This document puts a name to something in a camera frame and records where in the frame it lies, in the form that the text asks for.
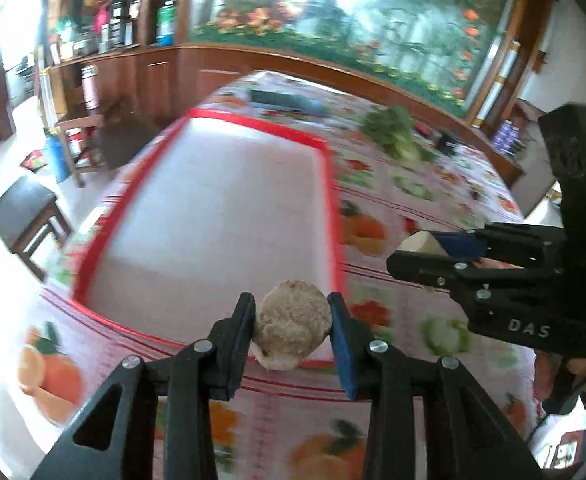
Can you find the wooden chair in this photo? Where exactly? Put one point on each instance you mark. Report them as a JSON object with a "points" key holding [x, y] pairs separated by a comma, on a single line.
{"points": [[80, 122]]}

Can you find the black appliance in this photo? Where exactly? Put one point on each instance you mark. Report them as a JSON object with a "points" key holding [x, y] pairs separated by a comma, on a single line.
{"points": [[120, 25]]}

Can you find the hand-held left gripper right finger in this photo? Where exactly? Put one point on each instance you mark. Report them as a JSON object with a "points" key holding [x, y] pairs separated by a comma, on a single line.
{"points": [[344, 347]]}

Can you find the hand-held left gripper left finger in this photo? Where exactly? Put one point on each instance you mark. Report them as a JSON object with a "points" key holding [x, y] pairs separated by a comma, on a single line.
{"points": [[240, 342]]}

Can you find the colorful bag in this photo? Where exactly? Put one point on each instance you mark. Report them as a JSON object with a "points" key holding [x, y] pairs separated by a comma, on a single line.
{"points": [[34, 160]]}

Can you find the white rolled paper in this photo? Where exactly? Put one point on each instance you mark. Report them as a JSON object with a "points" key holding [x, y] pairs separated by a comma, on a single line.
{"points": [[498, 85]]}

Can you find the red rimmed white tray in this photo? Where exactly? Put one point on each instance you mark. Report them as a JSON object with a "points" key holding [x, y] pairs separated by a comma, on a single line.
{"points": [[223, 210]]}

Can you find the green leafy bok choy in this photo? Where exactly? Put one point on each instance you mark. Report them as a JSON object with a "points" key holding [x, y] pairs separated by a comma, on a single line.
{"points": [[398, 132]]}

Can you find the flower landscape wall mural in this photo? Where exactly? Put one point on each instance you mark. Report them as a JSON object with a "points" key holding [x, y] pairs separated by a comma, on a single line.
{"points": [[373, 25]]}

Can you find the pink bottle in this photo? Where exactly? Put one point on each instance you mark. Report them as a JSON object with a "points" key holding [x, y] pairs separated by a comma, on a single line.
{"points": [[90, 90]]}

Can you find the black device with red part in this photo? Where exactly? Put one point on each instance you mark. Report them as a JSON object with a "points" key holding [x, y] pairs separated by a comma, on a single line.
{"points": [[448, 142]]}

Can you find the low wooden cabinet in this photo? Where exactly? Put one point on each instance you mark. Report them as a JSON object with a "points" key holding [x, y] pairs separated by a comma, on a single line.
{"points": [[168, 75]]}

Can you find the fruit printed tablecloth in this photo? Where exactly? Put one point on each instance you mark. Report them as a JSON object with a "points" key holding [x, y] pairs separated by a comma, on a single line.
{"points": [[413, 200]]}

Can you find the dark long flat object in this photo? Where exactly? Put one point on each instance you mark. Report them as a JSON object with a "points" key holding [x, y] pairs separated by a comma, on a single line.
{"points": [[283, 100]]}

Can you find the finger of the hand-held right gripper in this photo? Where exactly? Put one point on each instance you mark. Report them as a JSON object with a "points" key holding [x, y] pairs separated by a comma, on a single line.
{"points": [[465, 246], [423, 267]]}

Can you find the blue green bottle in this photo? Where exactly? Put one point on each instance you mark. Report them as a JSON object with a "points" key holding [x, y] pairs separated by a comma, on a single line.
{"points": [[166, 25]]}

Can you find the blue water jug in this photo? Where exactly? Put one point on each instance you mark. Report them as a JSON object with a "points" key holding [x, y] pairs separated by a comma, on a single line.
{"points": [[57, 157]]}

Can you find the purple spray can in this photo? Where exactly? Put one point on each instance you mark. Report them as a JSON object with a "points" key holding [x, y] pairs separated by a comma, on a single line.
{"points": [[512, 137], [500, 136]]}

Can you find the dark wooden stool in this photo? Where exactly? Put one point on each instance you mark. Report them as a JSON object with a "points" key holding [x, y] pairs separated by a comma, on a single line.
{"points": [[23, 205]]}

